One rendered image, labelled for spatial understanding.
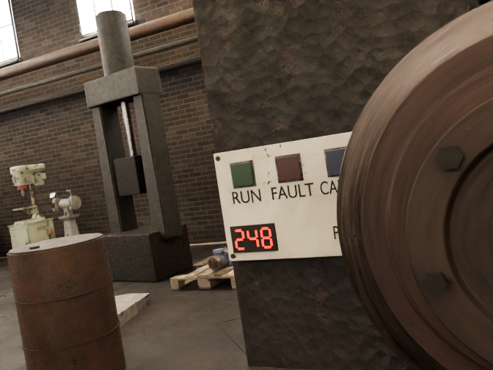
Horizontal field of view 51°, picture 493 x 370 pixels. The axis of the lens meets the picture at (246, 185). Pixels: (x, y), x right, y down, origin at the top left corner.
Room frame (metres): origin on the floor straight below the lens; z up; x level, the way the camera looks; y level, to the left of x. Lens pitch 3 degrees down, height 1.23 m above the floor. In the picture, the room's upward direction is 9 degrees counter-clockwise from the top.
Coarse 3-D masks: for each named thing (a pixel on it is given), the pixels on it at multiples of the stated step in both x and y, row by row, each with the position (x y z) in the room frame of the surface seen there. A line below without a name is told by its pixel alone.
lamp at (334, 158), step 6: (330, 150) 0.75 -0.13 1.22; (336, 150) 0.75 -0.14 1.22; (342, 150) 0.75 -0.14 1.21; (330, 156) 0.75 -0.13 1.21; (336, 156) 0.75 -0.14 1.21; (342, 156) 0.75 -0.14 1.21; (330, 162) 0.75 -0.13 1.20; (336, 162) 0.75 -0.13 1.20; (330, 168) 0.76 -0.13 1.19; (336, 168) 0.75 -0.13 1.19; (330, 174) 0.76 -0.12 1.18; (336, 174) 0.75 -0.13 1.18
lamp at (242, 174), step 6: (246, 162) 0.82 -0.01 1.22; (234, 168) 0.83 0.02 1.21; (240, 168) 0.82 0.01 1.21; (246, 168) 0.82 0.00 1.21; (234, 174) 0.83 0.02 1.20; (240, 174) 0.82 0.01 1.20; (246, 174) 0.82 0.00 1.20; (252, 174) 0.82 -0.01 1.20; (234, 180) 0.83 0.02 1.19; (240, 180) 0.82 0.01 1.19; (246, 180) 0.82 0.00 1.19; (252, 180) 0.81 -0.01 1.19; (234, 186) 0.83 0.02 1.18
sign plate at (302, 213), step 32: (224, 160) 0.84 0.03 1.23; (256, 160) 0.81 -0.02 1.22; (320, 160) 0.77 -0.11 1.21; (224, 192) 0.84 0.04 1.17; (256, 192) 0.82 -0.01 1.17; (288, 192) 0.79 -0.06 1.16; (320, 192) 0.77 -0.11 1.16; (224, 224) 0.85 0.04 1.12; (256, 224) 0.82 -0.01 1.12; (288, 224) 0.80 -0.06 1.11; (320, 224) 0.77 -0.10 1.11; (256, 256) 0.83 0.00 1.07; (288, 256) 0.80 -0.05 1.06; (320, 256) 0.78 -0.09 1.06
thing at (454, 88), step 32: (448, 64) 0.54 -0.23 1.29; (480, 64) 0.53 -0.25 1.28; (416, 96) 0.56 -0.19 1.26; (448, 96) 0.53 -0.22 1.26; (480, 96) 0.51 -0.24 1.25; (384, 128) 0.57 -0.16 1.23; (416, 128) 0.55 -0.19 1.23; (448, 128) 0.53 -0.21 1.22; (384, 160) 0.58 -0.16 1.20; (416, 160) 0.54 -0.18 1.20; (384, 192) 0.58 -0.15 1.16; (384, 224) 0.58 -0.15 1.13; (384, 256) 0.58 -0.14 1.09; (384, 288) 0.59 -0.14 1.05; (416, 288) 0.55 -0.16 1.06; (416, 320) 0.57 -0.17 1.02; (448, 352) 0.56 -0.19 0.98
